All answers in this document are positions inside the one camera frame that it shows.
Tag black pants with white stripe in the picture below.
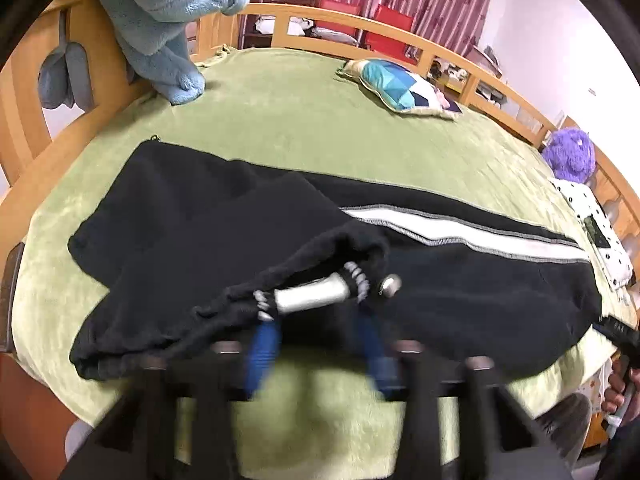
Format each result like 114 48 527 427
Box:
67 140 601 380

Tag person's right hand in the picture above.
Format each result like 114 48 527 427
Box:
601 359 640 424

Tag white black-dotted pillow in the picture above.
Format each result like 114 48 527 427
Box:
551 178 634 290

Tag black phone on pillow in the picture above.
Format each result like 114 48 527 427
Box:
582 216 611 249

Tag green fleece bed blanket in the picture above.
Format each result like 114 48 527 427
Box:
10 45 637 479

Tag purple plush toy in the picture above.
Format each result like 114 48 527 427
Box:
541 127 596 184

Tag colourful geometric pillow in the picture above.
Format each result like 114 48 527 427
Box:
336 58 462 120

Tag right red chair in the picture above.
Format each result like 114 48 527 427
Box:
363 4 419 64

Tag red chair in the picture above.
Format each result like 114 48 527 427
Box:
363 4 419 64
314 0 362 47

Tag left red chair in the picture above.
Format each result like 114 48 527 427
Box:
314 0 362 47

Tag light blue fleece garment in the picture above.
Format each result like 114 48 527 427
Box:
37 0 252 111

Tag wooden bed frame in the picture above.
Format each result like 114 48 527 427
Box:
0 0 640 361

